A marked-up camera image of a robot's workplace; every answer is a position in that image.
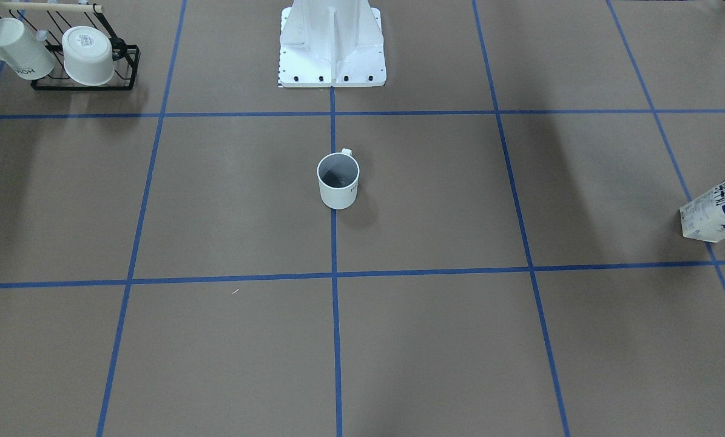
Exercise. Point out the milk carton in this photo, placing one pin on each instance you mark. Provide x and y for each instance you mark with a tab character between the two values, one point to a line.
703	219

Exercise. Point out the white mug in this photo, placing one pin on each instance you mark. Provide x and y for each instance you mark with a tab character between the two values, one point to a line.
338	176

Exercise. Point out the white cup lower rack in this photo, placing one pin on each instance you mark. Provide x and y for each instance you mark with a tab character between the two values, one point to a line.
87	56

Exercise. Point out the white cup rack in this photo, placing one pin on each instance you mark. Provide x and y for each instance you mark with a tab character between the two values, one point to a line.
22	52
87	56

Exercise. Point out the white cup upper rack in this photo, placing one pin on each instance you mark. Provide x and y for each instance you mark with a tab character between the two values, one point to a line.
22	52

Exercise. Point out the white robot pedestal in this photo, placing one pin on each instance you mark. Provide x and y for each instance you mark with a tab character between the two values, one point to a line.
331	44

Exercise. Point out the black wire cup rack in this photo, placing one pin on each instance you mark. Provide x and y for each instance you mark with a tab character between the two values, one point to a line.
48	20

